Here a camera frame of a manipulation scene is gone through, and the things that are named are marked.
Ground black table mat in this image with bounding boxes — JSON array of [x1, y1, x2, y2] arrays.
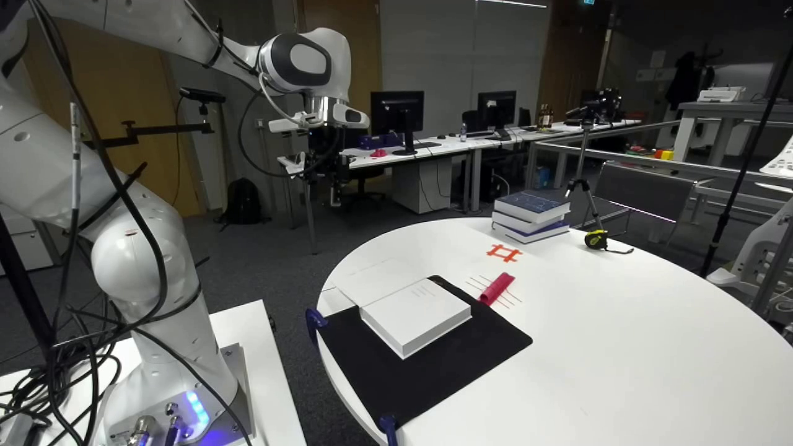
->
[[318, 272, 535, 431]]

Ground white robot stand top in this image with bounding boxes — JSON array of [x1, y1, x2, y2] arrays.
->
[[0, 298, 307, 446]]

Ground yellow black tape measure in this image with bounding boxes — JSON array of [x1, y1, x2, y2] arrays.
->
[[583, 228, 637, 255]]

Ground white lab desk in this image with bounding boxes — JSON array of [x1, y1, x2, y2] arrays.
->
[[671, 97, 793, 167]]

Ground white hardcover book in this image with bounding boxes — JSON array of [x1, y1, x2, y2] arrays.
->
[[320, 278, 476, 361]]

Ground blue table clamp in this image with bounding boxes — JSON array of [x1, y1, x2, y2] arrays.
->
[[376, 413, 402, 446], [302, 306, 331, 339]]

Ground white box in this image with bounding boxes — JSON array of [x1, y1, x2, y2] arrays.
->
[[697, 84, 750, 106]]

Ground thin blue white book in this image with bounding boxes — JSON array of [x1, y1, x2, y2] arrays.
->
[[491, 221, 572, 249]]

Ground black equipment pile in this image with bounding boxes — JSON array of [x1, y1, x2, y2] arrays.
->
[[564, 84, 628, 128]]

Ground red rectangular block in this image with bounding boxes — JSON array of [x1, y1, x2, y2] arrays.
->
[[479, 271, 517, 308]]

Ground black backpack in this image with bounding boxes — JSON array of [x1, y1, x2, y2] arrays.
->
[[222, 177, 266, 228]]

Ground black stand pole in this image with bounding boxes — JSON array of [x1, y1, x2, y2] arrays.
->
[[701, 40, 793, 280]]

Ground grey panel board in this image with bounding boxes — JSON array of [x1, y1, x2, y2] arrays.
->
[[592, 159, 701, 226]]

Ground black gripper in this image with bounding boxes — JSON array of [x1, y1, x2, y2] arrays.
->
[[304, 125, 344, 185]]

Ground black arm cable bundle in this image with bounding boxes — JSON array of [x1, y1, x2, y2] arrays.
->
[[0, 0, 251, 446]]

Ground black computer monitor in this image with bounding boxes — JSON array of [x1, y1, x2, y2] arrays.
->
[[369, 89, 427, 159], [476, 89, 520, 141]]

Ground dark blue book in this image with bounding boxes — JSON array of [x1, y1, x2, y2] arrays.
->
[[494, 189, 574, 218]]

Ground black camera tripod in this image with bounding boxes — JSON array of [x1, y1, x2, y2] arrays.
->
[[563, 135, 635, 233]]

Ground grey metal frame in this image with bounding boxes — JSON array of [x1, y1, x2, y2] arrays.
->
[[527, 120, 793, 275]]

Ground dark hanging coat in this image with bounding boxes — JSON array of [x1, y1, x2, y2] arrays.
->
[[667, 50, 703, 109]]

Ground white office desk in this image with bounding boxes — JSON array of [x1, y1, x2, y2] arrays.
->
[[344, 131, 535, 218]]

